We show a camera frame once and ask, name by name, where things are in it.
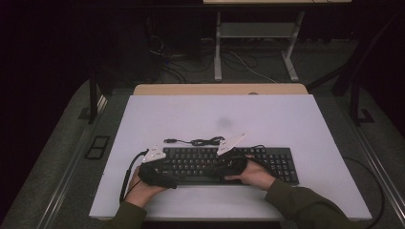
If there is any white floor cable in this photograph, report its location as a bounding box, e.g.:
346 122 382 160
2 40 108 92
228 51 279 85

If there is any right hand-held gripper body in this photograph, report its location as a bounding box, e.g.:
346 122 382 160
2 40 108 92
217 133 248 177

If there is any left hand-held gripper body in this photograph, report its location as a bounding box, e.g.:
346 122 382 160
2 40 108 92
138 144 168 186

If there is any black computer keyboard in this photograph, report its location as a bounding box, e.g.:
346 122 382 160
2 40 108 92
161 146 300 186

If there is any person's right hand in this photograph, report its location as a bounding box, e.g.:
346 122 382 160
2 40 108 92
224 155 277 192

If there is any bundle of black floor cables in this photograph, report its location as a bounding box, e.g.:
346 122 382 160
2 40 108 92
148 33 215 84

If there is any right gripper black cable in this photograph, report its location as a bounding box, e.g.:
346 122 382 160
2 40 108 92
246 156 275 179

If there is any black keyboard cable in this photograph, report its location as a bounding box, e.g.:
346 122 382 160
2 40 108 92
163 135 266 151

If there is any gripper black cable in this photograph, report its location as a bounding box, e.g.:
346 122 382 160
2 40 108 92
118 148 150 203
246 156 275 179

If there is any black metal stand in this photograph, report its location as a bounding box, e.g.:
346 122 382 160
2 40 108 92
349 75 375 127
88 75 98 125

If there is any white board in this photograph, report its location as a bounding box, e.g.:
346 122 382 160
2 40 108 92
89 94 373 221

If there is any black floor socket plate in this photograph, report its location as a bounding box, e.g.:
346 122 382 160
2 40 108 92
84 135 111 160

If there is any grey metal frame desk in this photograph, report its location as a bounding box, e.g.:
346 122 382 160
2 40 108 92
202 0 352 83

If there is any person's left hand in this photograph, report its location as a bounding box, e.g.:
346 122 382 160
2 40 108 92
124 165 166 209

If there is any aluminium rail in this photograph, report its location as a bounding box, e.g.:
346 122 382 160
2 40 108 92
36 94 108 229
337 94 405 221

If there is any thin black cable loop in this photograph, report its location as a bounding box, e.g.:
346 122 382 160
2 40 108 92
342 156 386 227

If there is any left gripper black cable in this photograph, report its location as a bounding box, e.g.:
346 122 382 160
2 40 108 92
118 148 150 203

